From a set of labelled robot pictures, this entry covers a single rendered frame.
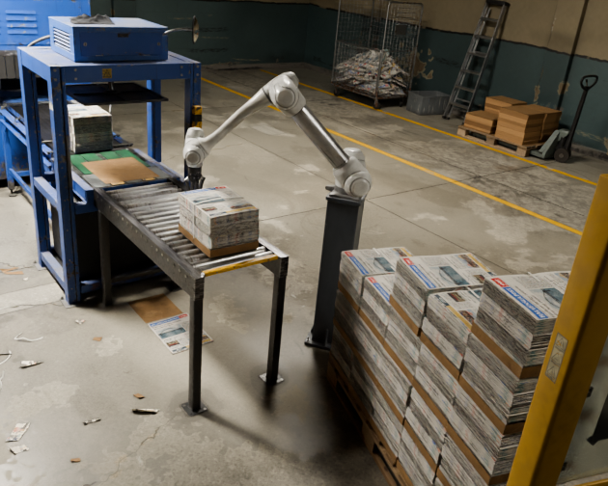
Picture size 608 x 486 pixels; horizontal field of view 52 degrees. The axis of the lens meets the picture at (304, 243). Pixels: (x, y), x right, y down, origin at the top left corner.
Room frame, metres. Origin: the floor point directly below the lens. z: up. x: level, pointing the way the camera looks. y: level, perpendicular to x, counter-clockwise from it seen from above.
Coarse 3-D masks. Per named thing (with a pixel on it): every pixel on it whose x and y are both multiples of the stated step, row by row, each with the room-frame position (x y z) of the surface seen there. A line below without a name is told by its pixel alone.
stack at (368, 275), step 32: (352, 256) 2.94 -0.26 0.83; (384, 256) 2.98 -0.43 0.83; (352, 288) 2.84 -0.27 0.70; (384, 288) 2.62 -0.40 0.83; (352, 320) 2.78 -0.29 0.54; (384, 320) 2.50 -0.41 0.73; (352, 352) 2.75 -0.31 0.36; (384, 352) 2.44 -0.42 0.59; (416, 352) 2.22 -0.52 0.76; (352, 384) 2.69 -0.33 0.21; (384, 384) 2.40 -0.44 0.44; (448, 384) 1.99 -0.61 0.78; (352, 416) 2.66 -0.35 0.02; (384, 416) 2.35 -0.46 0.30; (416, 416) 2.13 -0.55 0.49; (448, 416) 1.94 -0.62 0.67; (384, 448) 2.33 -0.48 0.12; (416, 448) 2.08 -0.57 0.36; (416, 480) 2.04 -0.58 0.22
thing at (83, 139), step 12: (72, 108) 4.54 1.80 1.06; (84, 108) 4.57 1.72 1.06; (96, 108) 4.60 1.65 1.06; (72, 120) 4.28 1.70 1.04; (84, 120) 4.33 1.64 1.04; (96, 120) 4.39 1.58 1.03; (108, 120) 4.45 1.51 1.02; (72, 132) 4.30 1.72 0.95; (84, 132) 4.33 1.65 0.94; (96, 132) 4.39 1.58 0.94; (108, 132) 4.45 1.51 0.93; (72, 144) 4.31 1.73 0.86; (84, 144) 4.33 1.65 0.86; (96, 144) 4.38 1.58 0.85; (108, 144) 4.44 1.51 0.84
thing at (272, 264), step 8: (176, 184) 3.84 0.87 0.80; (264, 240) 3.10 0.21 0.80; (272, 248) 3.01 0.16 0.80; (280, 256) 2.92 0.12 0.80; (288, 256) 2.94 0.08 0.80; (264, 264) 3.02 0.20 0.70; (272, 264) 2.96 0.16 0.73; (280, 264) 2.91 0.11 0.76; (288, 264) 2.94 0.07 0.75; (272, 272) 2.96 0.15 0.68; (280, 272) 2.91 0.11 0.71
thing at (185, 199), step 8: (184, 192) 3.12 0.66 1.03; (192, 192) 3.13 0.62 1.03; (200, 192) 3.14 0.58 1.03; (208, 192) 3.15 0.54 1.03; (216, 192) 3.16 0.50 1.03; (224, 192) 3.17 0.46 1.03; (232, 192) 3.18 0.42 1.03; (184, 200) 3.04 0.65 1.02; (192, 200) 3.02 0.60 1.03; (200, 200) 3.03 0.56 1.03; (184, 208) 3.05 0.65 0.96; (184, 216) 3.06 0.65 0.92; (184, 224) 3.06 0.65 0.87
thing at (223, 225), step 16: (208, 208) 2.92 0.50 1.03; (224, 208) 2.94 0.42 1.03; (240, 208) 2.95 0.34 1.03; (256, 208) 2.98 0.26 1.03; (208, 224) 2.83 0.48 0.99; (224, 224) 2.86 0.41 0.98; (240, 224) 2.92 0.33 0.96; (256, 224) 2.97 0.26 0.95; (208, 240) 2.83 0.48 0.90; (224, 240) 2.85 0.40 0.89; (240, 240) 2.91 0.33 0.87; (256, 240) 2.98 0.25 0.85
